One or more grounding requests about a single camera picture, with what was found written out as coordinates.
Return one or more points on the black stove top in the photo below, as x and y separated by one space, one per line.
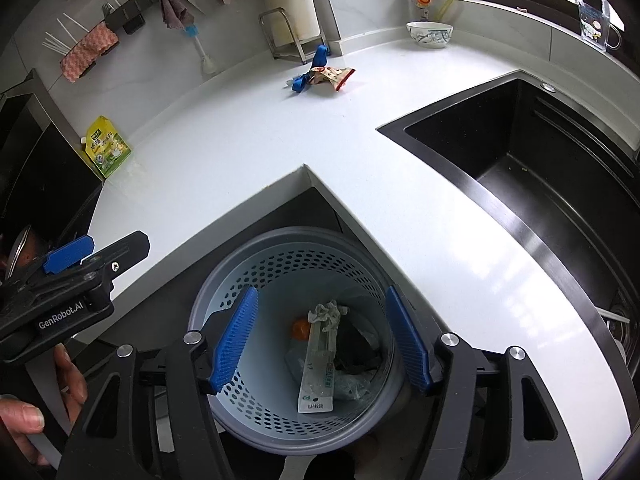
48 192

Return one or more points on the dark grey cloth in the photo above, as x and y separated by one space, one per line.
354 354

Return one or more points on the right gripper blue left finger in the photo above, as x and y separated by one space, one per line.
227 333

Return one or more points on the yellow green detergent pouch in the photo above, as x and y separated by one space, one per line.
105 147

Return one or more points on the white bottle brush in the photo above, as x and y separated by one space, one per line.
209 67

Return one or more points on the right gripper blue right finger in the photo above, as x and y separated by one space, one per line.
408 341

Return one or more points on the grey perforated trash basket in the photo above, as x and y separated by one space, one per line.
293 270

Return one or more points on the orange mandarin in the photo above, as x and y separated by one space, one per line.
300 329

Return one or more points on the purple hanging rag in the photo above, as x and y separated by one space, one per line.
175 14

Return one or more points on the white patterned ceramic bowl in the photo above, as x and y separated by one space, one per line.
432 35

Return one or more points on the steel cutting board rack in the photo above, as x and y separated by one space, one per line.
282 40

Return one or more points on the white chopsticks bundle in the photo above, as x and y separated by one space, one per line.
69 21

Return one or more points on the red white snack wrapper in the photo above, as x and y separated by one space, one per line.
335 76

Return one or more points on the knife blister package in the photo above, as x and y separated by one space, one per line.
316 391

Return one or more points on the black kitchen sink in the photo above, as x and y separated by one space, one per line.
535 158

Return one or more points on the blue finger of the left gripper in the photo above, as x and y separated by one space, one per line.
68 255

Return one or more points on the clear glass mug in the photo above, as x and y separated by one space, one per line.
596 28

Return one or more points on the pink sponge cloth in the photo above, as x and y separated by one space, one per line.
97 41

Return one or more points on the person's left hand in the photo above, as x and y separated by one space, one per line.
23 419

